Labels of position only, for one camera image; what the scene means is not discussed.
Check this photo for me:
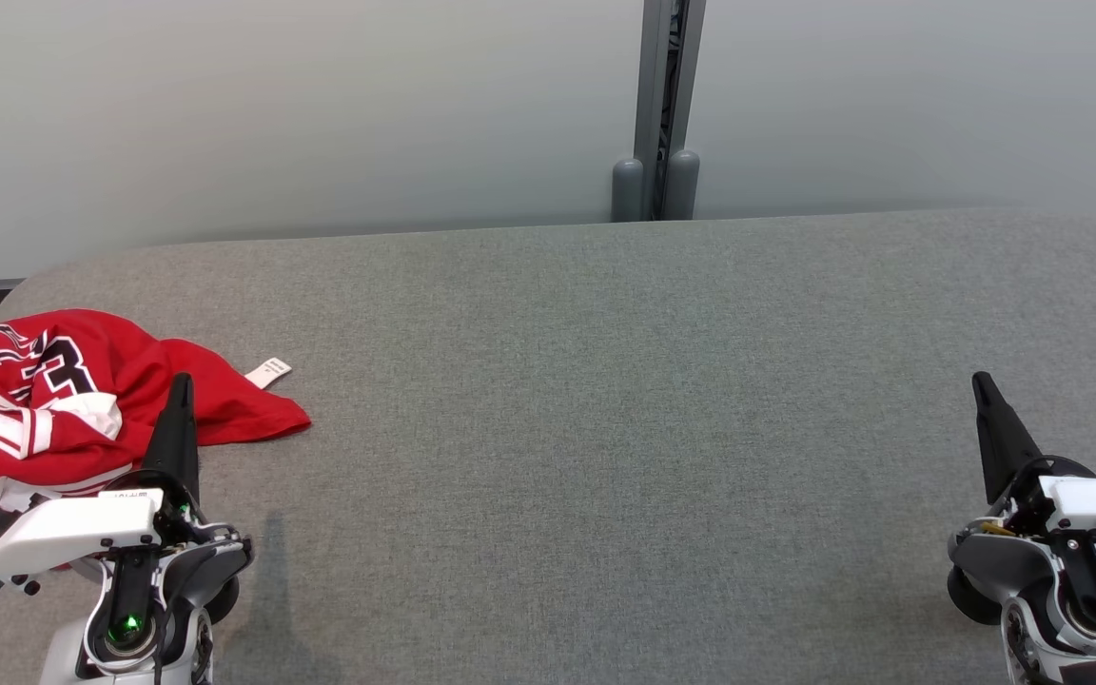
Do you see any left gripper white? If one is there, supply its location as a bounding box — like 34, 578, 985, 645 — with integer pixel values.
0, 373, 203, 578

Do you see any red jersey with number print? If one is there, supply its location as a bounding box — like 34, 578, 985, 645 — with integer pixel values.
0, 308, 199, 550

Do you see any taller grey foot cylinder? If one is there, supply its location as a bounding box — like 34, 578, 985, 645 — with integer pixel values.
664, 149, 701, 221

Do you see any short grey foot cylinder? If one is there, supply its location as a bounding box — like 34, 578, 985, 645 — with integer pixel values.
611, 158, 646, 224

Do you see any grey partition post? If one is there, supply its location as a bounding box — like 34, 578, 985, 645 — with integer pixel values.
632, 0, 707, 222

